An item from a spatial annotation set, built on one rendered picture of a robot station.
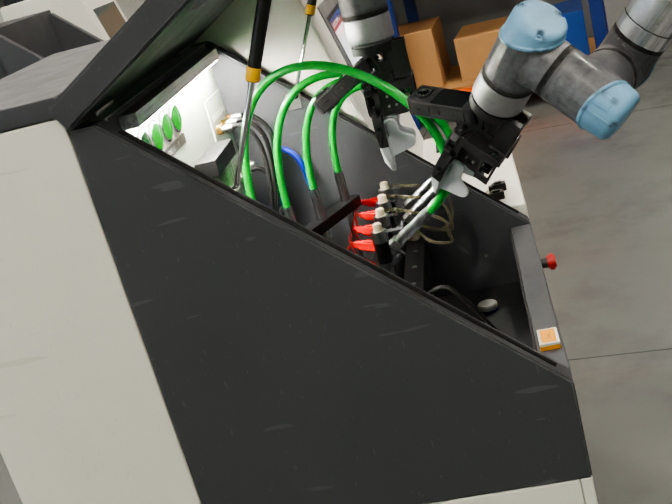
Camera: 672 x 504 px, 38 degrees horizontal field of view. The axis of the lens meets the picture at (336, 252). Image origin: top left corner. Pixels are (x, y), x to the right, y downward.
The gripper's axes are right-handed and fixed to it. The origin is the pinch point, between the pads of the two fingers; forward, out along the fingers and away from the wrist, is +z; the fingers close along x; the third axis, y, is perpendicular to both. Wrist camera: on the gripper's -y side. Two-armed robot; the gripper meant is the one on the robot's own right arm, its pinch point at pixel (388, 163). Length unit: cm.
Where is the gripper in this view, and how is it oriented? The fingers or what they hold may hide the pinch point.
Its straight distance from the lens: 164.0
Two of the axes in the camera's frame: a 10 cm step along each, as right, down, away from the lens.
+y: 9.6, -2.0, -1.8
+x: 0.9, -3.6, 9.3
